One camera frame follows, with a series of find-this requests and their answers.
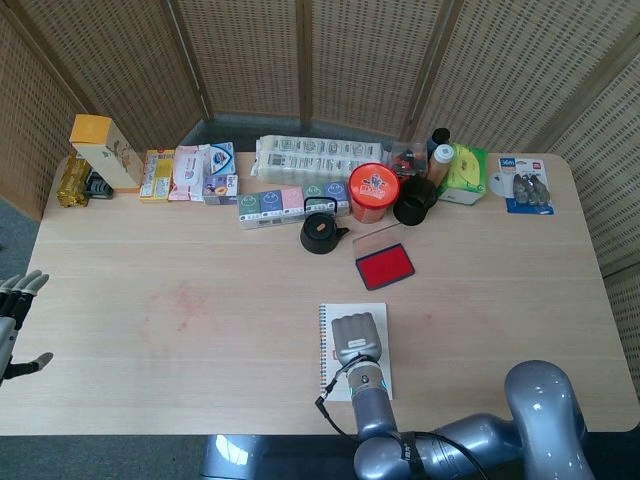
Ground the black bottle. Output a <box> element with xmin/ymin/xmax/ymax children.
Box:
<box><xmin>425</xmin><ymin>127</ymin><xmax>452</xmax><ymax>156</ymax></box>

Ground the multicolour pocket tissue pack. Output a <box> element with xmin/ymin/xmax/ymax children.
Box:
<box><xmin>237</xmin><ymin>180</ymin><xmax>351</xmax><ymax>232</ymax></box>

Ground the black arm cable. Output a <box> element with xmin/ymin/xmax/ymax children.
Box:
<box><xmin>314</xmin><ymin>353</ymin><xmax>481</xmax><ymax>480</ymax></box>

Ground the brown bottle white cap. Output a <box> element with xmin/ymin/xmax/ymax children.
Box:
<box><xmin>428</xmin><ymin>143</ymin><xmax>454</xmax><ymax>186</ymax></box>

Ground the black teapot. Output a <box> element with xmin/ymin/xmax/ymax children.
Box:
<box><xmin>299</xmin><ymin>196</ymin><xmax>350</xmax><ymax>256</ymax></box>

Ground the purple small box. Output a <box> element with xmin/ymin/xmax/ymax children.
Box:
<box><xmin>202</xmin><ymin>173</ymin><xmax>240</xmax><ymax>207</ymax></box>

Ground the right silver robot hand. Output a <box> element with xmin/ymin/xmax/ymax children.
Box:
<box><xmin>330</xmin><ymin>312</ymin><xmax>385</xmax><ymax>369</ymax></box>

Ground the pink wet wipes pack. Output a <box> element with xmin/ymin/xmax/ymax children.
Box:
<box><xmin>167</xmin><ymin>144</ymin><xmax>212</xmax><ymax>203</ymax></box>

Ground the yellow flat box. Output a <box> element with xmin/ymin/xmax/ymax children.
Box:
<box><xmin>138</xmin><ymin>148</ymin><xmax>177</xmax><ymax>204</ymax></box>

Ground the blue white small box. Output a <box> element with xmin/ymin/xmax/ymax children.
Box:
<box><xmin>207</xmin><ymin>141</ymin><xmax>237</xmax><ymax>177</ymax></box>

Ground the orange lidded tub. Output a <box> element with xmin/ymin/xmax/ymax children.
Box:
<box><xmin>348</xmin><ymin>162</ymin><xmax>402</xmax><ymax>225</ymax></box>

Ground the large wrapped tissue pack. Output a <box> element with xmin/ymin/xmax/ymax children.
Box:
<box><xmin>251</xmin><ymin>134</ymin><xmax>385</xmax><ymax>185</ymax></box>

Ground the clear plastic box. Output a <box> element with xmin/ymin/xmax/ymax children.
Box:
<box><xmin>388</xmin><ymin>141</ymin><xmax>430</xmax><ymax>179</ymax></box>

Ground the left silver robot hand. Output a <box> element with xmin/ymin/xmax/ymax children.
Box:
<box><xmin>0</xmin><ymin>269</ymin><xmax>55</xmax><ymax>386</ymax></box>

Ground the woven folding screen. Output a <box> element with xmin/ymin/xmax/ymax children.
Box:
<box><xmin>0</xmin><ymin>0</ymin><xmax>640</xmax><ymax>401</ymax></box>

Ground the tall cream orange box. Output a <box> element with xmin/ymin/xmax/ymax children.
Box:
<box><xmin>68</xmin><ymin>113</ymin><xmax>146</xmax><ymax>194</ymax></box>

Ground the blue hook blister pack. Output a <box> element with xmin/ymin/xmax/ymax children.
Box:
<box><xmin>498</xmin><ymin>155</ymin><xmax>556</xmax><ymax>216</ymax></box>

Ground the red ink pad clear lid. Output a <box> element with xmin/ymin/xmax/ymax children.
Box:
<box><xmin>351</xmin><ymin>225</ymin><xmax>417</xmax><ymax>292</ymax></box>

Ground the white spiral lined notebook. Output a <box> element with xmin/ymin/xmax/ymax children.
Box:
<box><xmin>317</xmin><ymin>301</ymin><xmax>395</xmax><ymax>401</ymax></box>

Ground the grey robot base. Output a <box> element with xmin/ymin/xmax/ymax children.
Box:
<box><xmin>198</xmin><ymin>433</ymin><xmax>361</xmax><ymax>480</ymax></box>

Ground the black mesh pen holder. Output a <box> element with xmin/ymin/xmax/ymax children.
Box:
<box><xmin>392</xmin><ymin>175</ymin><xmax>439</xmax><ymax>228</ymax></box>

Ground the gold foil box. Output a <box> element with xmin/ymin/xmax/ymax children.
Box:
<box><xmin>55</xmin><ymin>152</ymin><xmax>93</xmax><ymax>209</ymax></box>

